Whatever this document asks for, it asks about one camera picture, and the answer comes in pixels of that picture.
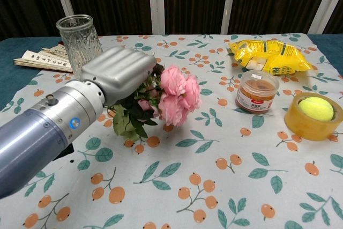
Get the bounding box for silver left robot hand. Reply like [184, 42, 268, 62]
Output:
[79, 46, 165, 107]

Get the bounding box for pink rose bouquet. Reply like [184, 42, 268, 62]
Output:
[107, 64, 202, 142]

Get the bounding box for textured clear glass vase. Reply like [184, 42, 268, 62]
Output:
[55, 14, 104, 80]

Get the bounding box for paper folding fan with calligraphy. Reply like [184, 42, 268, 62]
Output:
[13, 41, 73, 73]

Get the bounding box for floral orange berry tablecloth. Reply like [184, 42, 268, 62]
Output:
[0, 33, 343, 229]

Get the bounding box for clear plastic jar brown snacks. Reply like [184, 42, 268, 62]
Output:
[235, 70, 280, 114]

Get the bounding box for yellow snack bag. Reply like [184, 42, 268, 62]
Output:
[227, 39, 314, 77]

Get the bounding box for clear packing tape roll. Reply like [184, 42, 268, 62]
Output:
[284, 92, 343, 141]

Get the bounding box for yellow-green tennis ball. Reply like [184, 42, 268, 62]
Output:
[298, 97, 334, 122]

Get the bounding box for white metal frame post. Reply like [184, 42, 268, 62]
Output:
[308, 0, 342, 34]
[50, 0, 74, 36]
[221, 0, 240, 34]
[148, 0, 166, 35]

